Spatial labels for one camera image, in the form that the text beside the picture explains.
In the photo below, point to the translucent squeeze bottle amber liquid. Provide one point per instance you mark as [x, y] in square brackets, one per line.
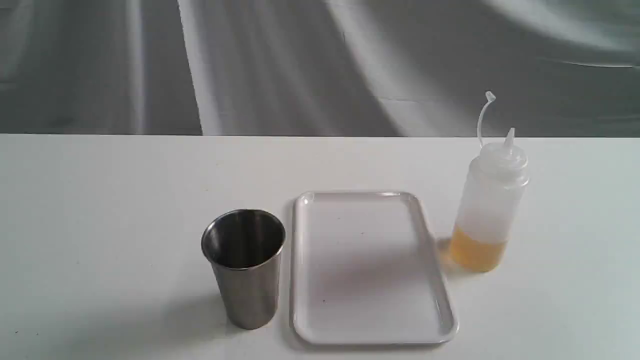
[495, 183]

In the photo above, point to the stainless steel cup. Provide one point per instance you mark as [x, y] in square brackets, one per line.
[243, 248]

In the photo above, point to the white plastic tray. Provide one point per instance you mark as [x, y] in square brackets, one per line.
[366, 272]

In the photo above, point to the grey backdrop cloth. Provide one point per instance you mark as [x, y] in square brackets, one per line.
[330, 68]

